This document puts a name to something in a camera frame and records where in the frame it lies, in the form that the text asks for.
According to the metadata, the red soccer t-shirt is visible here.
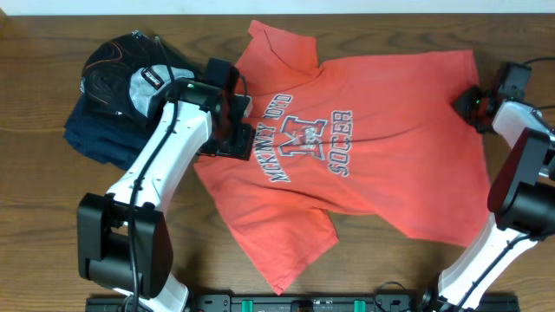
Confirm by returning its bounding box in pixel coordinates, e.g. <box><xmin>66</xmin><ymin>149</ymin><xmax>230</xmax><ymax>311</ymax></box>
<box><xmin>194</xmin><ymin>21</ymin><xmax>490</xmax><ymax>294</ymax></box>

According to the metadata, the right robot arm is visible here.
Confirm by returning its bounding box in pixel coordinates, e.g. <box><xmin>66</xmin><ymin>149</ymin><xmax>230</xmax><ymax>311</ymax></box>
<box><xmin>413</xmin><ymin>61</ymin><xmax>554</xmax><ymax>311</ymax></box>

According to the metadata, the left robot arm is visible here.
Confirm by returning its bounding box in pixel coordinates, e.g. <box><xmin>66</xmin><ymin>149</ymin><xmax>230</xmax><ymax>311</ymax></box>
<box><xmin>77</xmin><ymin>58</ymin><xmax>255</xmax><ymax>311</ymax></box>

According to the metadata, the black patterned folded garment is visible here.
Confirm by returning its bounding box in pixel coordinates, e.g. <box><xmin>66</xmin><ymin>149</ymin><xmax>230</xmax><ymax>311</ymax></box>
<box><xmin>82</xmin><ymin>30</ymin><xmax>201</xmax><ymax>129</ymax></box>

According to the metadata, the navy blue folded garment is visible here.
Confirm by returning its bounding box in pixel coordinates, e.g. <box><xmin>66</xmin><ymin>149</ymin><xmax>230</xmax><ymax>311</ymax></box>
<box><xmin>64</xmin><ymin>73</ymin><xmax>171</xmax><ymax>171</ymax></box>

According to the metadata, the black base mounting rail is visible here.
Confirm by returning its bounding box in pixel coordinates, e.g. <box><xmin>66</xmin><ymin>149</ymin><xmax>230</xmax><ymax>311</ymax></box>
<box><xmin>84</xmin><ymin>294</ymin><xmax>521</xmax><ymax>312</ymax></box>

